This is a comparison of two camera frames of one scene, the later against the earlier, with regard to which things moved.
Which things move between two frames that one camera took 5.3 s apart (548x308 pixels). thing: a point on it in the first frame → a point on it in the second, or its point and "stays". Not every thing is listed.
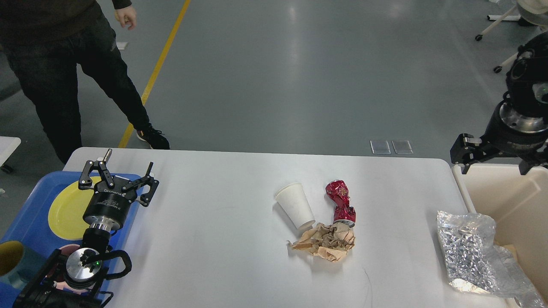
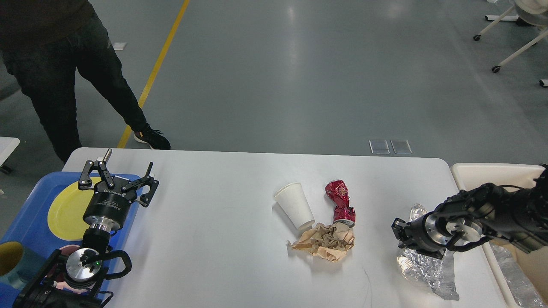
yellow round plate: [66, 218] stays
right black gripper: [509, 134] → [415, 237]
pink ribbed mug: [65, 250] stays
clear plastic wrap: [474, 260] → [436, 273]
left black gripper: [106, 208] stays
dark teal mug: [18, 264] stays
